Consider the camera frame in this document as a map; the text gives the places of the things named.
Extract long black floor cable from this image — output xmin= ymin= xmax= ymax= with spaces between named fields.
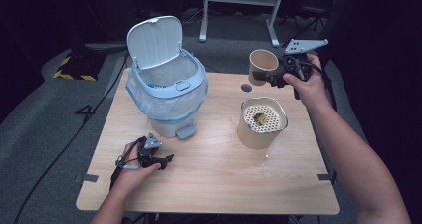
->
xmin=13 ymin=34 xmax=143 ymax=224

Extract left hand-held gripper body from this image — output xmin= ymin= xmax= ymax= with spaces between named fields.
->
xmin=136 ymin=132 xmax=164 ymax=169

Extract person's left hand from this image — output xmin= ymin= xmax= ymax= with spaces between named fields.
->
xmin=113 ymin=141 xmax=164 ymax=192

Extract yellow food scraps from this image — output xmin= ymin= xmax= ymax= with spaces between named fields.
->
xmin=253 ymin=112 xmax=270 ymax=126

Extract yellow-black striped stand base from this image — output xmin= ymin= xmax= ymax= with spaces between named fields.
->
xmin=52 ymin=52 xmax=107 ymax=83

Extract white pedal trash bin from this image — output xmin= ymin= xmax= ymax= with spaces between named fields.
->
xmin=125 ymin=15 xmax=209 ymax=141

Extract beige bucket with strainer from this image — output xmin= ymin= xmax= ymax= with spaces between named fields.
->
xmin=236 ymin=96 xmax=289 ymax=151

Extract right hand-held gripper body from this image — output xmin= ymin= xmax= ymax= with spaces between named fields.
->
xmin=267 ymin=38 xmax=329 ymax=101

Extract left hand-held gripper cable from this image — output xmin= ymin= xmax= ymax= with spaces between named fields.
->
xmin=108 ymin=135 xmax=147 ymax=192

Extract black tripod stand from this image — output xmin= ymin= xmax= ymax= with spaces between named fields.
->
xmin=278 ymin=3 xmax=334 ymax=49

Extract person's right hand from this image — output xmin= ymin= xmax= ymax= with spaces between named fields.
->
xmin=282 ymin=53 xmax=330 ymax=112

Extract hand-held gripper cable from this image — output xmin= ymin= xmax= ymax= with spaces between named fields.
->
xmin=307 ymin=60 xmax=339 ymax=113
xmin=108 ymin=135 xmax=147 ymax=192

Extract clear blue-edged bin liner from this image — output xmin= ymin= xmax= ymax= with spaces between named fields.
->
xmin=125 ymin=53 xmax=210 ymax=125

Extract brown paper cup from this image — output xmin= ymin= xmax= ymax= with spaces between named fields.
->
xmin=248 ymin=48 xmax=281 ymax=87

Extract right hand-held gripper cable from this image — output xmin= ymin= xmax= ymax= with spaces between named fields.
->
xmin=307 ymin=60 xmax=339 ymax=113

